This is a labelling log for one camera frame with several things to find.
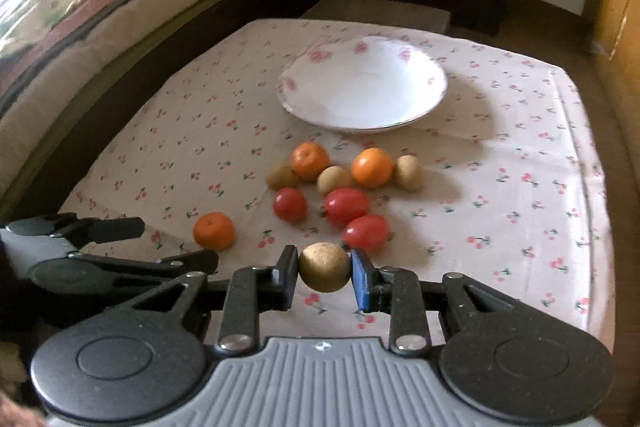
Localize white floral plate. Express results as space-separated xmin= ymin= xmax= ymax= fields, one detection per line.
xmin=278 ymin=36 xmax=448 ymax=133

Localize brown longan fruit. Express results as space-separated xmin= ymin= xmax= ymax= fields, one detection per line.
xmin=298 ymin=242 xmax=352 ymax=293

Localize pale longan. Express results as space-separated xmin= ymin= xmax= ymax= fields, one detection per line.
xmin=394 ymin=155 xmax=425 ymax=192
xmin=317 ymin=165 xmax=352 ymax=195

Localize smooth orange tangerine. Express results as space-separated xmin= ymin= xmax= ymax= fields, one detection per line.
xmin=350 ymin=147 xmax=394 ymax=188

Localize dark brown longan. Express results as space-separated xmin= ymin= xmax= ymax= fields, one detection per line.
xmin=265 ymin=164 xmax=299 ymax=192

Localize wooden wardrobe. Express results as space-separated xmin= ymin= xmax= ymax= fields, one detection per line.
xmin=581 ymin=0 xmax=640 ymax=168

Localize red plum tomato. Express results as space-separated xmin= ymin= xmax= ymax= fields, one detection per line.
xmin=342 ymin=215 xmax=390 ymax=254
xmin=322 ymin=187 xmax=370 ymax=228

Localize cherry print tablecloth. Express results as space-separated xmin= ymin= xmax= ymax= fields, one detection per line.
xmin=64 ymin=20 xmax=615 ymax=346

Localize round red tomato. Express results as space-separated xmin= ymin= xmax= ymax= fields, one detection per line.
xmin=272 ymin=187 xmax=308 ymax=223

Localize orange tangerine with stem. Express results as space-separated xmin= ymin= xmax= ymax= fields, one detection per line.
xmin=290 ymin=142 xmax=331 ymax=182

